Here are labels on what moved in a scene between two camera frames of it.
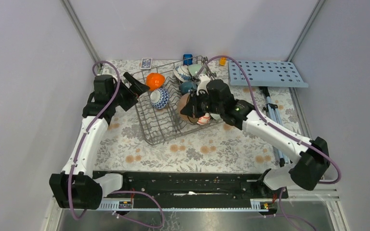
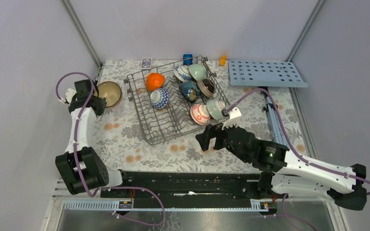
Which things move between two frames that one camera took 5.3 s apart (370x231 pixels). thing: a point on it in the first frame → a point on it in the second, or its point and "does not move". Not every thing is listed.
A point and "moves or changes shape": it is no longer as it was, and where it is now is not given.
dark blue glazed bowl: (186, 87) does not move
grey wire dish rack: (170, 86) does not move
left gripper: (137, 87) → (101, 103)
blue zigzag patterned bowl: (160, 98) does not move
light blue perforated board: (265, 73) does not move
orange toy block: (222, 61) does not move
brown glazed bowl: (182, 101) moves or changes shape
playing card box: (146, 64) does not move
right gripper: (191, 109) → (210, 132)
